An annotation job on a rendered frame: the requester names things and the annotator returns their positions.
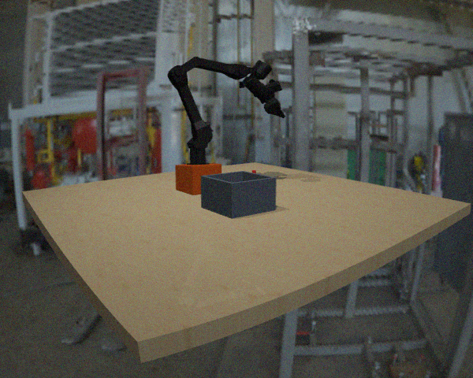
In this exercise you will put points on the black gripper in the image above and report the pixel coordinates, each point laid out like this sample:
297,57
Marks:
272,105

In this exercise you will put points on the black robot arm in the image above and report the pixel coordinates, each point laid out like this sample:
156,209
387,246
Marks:
201,131

